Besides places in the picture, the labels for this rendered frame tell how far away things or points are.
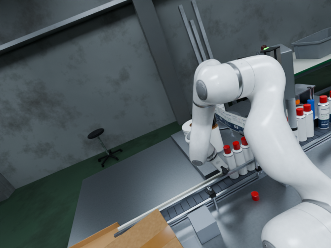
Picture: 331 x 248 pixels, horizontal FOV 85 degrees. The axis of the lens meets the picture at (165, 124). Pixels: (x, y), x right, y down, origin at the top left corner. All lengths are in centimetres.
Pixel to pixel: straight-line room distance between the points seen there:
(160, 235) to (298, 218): 40
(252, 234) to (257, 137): 58
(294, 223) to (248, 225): 52
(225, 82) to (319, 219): 34
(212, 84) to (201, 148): 38
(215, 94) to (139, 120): 361
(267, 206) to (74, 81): 363
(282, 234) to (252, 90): 32
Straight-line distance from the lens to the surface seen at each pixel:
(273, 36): 486
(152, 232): 72
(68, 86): 400
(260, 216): 102
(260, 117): 47
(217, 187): 108
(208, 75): 45
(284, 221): 49
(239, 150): 101
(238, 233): 98
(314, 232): 49
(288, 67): 84
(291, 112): 102
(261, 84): 51
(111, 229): 124
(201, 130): 75
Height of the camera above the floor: 166
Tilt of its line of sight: 23 degrees down
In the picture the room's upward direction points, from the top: 22 degrees counter-clockwise
